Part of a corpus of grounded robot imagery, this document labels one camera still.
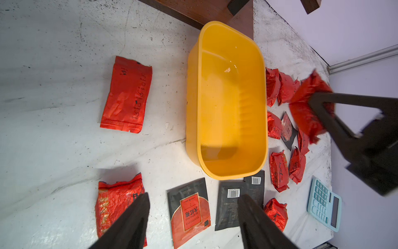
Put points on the crinkled red foil tea bag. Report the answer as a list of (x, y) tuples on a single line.
[(288, 88)]

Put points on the red tea bag gold text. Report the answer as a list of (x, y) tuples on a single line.
[(279, 171)]

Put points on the yellow plastic storage box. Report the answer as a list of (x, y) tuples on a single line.
[(226, 120)]

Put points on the red gold striped tea bag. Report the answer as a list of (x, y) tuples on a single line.
[(274, 126)]

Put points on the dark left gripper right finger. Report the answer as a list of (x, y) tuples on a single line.
[(257, 229)]

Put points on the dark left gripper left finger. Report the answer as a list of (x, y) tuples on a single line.
[(129, 230)]

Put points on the black red patterned tea bag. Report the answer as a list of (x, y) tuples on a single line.
[(288, 131)]

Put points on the small red tea bag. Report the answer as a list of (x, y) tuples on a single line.
[(272, 85)]

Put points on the black green label tea bag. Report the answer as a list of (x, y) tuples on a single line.
[(227, 205)]

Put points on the light blue calculator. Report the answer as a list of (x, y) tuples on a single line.
[(324, 205)]

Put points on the black red label tea bag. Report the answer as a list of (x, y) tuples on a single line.
[(255, 187)]

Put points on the brown wooden tiered stand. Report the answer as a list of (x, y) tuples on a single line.
[(239, 15)]

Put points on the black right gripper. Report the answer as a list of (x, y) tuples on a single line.
[(374, 151)]

